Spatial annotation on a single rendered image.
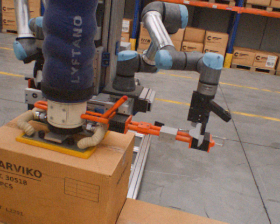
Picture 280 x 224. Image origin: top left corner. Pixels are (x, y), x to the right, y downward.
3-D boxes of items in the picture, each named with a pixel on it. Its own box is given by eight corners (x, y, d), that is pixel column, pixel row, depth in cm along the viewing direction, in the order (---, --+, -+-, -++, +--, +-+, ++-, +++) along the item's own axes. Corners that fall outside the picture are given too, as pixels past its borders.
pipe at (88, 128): (17, 132, 126) (17, 120, 124) (47, 112, 149) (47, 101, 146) (89, 150, 120) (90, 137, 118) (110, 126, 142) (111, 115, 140)
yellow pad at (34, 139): (14, 141, 125) (14, 130, 123) (28, 131, 134) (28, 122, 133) (87, 160, 119) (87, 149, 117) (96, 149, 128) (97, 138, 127)
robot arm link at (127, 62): (114, 69, 183) (115, 48, 178) (134, 70, 187) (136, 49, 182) (117, 75, 172) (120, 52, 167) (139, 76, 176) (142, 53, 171)
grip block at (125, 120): (106, 130, 124) (107, 118, 121) (113, 122, 132) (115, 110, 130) (125, 135, 122) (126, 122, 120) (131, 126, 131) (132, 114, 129)
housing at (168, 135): (157, 141, 121) (159, 131, 119) (160, 134, 127) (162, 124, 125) (174, 144, 120) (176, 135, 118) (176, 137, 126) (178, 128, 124)
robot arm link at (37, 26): (47, 16, 151) (53, 18, 145) (47, 38, 156) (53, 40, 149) (32, 15, 147) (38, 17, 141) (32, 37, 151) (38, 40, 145)
